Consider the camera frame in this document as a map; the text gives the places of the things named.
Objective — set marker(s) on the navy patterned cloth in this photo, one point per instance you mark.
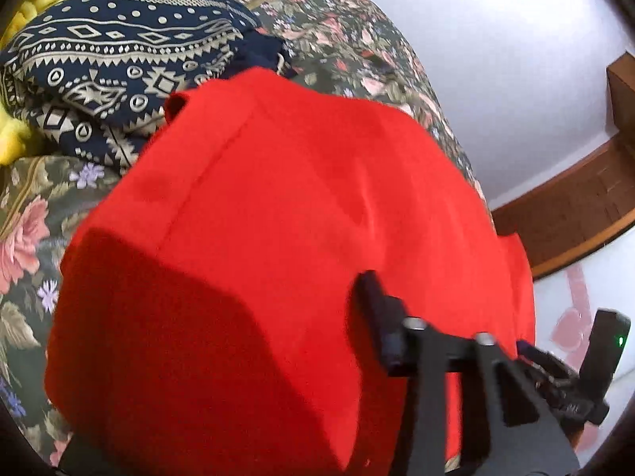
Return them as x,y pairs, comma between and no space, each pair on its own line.
124,34

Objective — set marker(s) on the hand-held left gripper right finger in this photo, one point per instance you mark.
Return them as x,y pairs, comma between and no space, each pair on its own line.
392,327

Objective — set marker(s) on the red fleece zip pullover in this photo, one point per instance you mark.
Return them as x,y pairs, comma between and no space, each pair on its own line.
248,258

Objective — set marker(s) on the floral bedspread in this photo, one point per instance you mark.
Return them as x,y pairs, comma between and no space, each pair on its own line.
30,238

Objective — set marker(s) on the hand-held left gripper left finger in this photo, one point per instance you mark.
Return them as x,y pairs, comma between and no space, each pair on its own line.
79,461

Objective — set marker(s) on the brown wooden door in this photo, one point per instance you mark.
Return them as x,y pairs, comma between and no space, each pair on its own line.
570,208

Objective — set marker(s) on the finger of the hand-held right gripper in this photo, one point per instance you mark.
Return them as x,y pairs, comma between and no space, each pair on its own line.
528,349

